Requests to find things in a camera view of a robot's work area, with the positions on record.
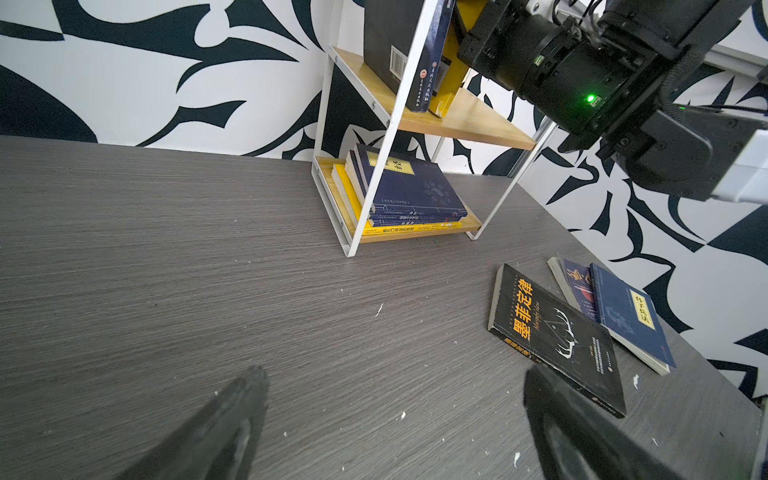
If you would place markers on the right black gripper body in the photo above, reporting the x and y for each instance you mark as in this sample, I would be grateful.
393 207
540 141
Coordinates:
580 78

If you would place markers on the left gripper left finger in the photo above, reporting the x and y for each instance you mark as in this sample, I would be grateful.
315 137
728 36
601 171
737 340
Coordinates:
218 442

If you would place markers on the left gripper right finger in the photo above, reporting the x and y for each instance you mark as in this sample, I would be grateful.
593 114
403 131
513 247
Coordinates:
573 441

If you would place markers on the black Murphy's law book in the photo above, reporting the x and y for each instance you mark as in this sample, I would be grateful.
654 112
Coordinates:
547 330

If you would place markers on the yellow cartoon cover book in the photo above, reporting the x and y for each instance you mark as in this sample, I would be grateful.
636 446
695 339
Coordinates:
451 70

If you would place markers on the navy Yijing book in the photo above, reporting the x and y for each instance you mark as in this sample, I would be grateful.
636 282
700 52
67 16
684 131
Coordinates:
414 191

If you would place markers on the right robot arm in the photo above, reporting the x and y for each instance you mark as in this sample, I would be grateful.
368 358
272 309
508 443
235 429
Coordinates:
696 152

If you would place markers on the white wooden bookshelf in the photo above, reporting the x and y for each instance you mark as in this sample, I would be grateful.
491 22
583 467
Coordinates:
473 121

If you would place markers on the navy book yellow label right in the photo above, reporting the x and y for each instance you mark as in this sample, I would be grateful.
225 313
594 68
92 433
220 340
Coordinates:
630 317

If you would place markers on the purple book under right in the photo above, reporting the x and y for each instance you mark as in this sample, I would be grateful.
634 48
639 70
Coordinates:
574 281

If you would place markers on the black book leaning on shelf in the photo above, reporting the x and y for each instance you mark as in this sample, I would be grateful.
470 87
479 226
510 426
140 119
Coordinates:
389 28

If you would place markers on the yellow book in shelf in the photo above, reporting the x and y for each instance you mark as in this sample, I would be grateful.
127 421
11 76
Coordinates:
353 206

